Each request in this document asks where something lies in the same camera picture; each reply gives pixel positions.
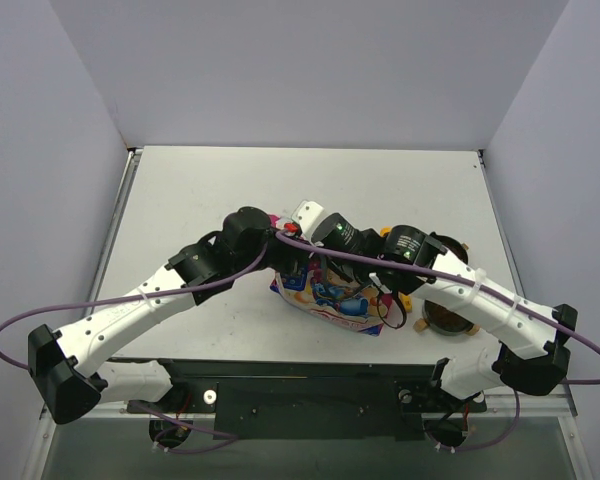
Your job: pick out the yellow plastic scoop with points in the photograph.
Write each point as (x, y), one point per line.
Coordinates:
(405, 300)

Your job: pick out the aluminium front frame rail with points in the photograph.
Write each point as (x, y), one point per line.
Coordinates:
(499, 402)

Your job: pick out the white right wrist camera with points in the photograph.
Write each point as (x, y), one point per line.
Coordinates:
(308, 215)

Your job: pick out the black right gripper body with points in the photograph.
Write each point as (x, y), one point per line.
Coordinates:
(341, 270)

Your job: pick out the pink pet food bag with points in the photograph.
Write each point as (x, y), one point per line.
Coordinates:
(322, 289)

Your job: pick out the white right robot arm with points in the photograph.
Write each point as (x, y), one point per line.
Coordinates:
(530, 356)

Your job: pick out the black fish print bowl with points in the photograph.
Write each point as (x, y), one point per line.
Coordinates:
(444, 321)

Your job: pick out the aluminium table edge rail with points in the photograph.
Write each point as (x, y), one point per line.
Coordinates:
(122, 195)

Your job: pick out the black paw print bowl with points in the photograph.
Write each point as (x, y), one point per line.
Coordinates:
(458, 248)

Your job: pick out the black mounting base plate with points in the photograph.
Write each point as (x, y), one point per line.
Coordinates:
(257, 400)

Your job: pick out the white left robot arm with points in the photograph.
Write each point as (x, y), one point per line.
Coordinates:
(71, 366)

